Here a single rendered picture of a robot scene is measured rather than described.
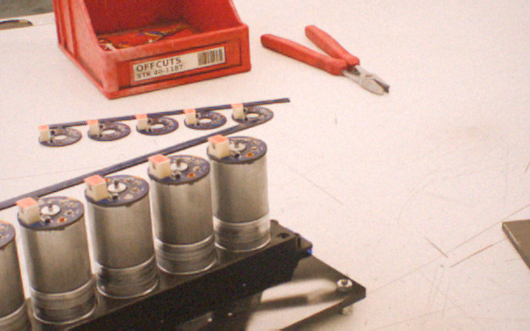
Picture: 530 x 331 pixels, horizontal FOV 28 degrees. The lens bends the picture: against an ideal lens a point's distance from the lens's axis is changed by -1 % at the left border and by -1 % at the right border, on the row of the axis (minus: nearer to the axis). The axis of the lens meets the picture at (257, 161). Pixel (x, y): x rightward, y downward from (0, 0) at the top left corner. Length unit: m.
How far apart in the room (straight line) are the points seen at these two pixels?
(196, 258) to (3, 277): 0.08
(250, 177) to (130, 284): 0.06
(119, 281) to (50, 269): 0.03
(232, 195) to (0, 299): 0.10
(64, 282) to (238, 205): 0.08
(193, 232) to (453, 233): 0.13
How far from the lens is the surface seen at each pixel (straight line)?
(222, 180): 0.43
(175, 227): 0.42
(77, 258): 0.40
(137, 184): 0.41
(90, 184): 0.40
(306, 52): 0.70
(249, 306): 0.42
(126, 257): 0.41
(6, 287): 0.39
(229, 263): 0.43
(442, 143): 0.59
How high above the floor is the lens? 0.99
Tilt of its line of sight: 25 degrees down
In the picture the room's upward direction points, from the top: 3 degrees counter-clockwise
